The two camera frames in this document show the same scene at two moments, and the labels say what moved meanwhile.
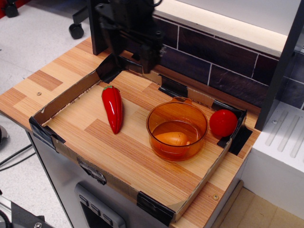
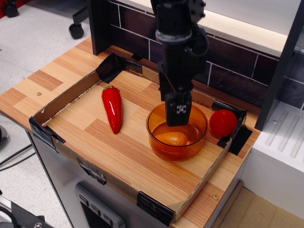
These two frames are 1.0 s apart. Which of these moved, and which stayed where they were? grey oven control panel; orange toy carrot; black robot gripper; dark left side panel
Moved: black robot gripper
Stayed: orange toy carrot; dark left side panel; grey oven control panel
